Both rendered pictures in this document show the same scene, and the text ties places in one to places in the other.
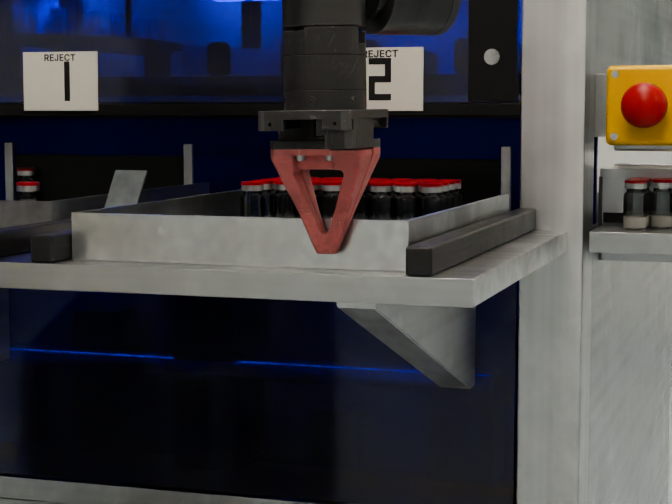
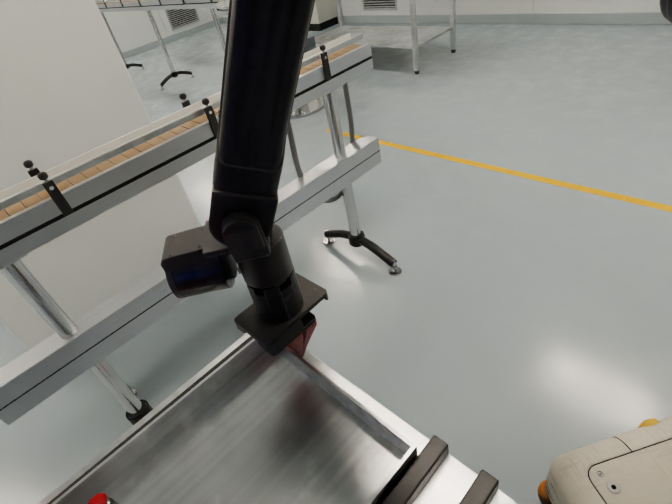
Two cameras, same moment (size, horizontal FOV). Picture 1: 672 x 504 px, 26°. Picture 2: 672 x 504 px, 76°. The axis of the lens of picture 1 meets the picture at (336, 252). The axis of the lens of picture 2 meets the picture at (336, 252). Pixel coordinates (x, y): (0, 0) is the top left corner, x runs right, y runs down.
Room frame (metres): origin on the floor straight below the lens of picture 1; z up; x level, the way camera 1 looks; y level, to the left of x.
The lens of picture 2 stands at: (1.27, 0.29, 1.35)
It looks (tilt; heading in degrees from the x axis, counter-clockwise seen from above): 38 degrees down; 215
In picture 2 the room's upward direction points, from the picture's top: 13 degrees counter-clockwise
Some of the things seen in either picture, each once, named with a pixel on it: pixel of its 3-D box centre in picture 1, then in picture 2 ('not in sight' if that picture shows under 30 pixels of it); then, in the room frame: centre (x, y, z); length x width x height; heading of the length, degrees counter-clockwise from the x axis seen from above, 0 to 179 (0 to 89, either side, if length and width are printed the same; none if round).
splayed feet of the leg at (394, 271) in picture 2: not in sight; (358, 245); (-0.13, -0.55, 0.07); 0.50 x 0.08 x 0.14; 72
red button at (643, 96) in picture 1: (644, 105); not in sight; (1.30, -0.27, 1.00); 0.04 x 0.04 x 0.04; 72
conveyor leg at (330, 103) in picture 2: not in sight; (344, 175); (-0.13, -0.55, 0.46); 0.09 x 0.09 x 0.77; 72
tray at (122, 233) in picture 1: (311, 223); (217, 499); (1.20, 0.02, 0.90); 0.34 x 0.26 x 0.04; 162
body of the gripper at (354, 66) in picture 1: (324, 83); (276, 294); (1.01, 0.01, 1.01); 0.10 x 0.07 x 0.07; 163
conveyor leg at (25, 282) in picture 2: not in sight; (86, 352); (0.96, -0.91, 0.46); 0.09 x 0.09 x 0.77; 72
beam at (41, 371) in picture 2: not in sight; (229, 245); (0.44, -0.74, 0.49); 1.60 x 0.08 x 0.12; 162
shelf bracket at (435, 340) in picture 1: (415, 344); not in sight; (1.21, -0.07, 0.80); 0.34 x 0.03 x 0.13; 162
